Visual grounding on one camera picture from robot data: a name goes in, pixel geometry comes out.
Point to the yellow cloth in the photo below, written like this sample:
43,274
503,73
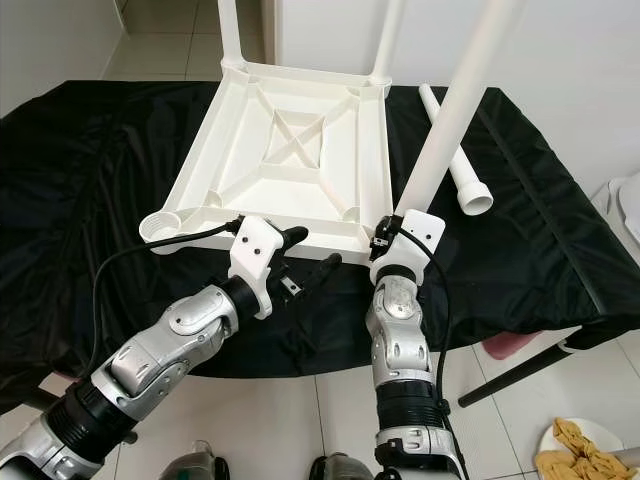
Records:
585,455

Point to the black tablecloth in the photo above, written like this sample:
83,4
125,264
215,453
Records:
60,220

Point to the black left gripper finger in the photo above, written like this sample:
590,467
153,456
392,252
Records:
321,268
292,237

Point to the pink cloth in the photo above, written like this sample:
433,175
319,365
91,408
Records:
505,347
65,373

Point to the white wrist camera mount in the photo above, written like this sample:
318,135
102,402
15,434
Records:
410,240
253,255

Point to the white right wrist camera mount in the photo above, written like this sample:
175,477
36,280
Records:
410,240

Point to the grey robot left foot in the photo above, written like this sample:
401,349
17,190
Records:
195,463

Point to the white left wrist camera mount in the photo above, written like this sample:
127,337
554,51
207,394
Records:
253,255

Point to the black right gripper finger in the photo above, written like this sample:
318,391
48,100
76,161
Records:
381,231

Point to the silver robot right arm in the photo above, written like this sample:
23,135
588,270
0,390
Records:
400,330

